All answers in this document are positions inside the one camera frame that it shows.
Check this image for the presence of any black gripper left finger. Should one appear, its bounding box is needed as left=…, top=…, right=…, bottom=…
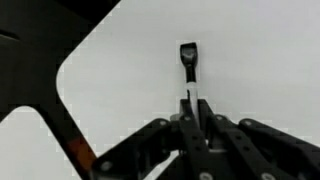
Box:
left=91, top=98, right=215, bottom=180

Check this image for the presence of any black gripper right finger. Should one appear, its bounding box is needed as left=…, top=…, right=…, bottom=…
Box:
left=198, top=98, right=320, bottom=180

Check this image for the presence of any black capped pen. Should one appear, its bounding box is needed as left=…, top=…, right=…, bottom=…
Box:
left=179, top=40, right=202, bottom=129

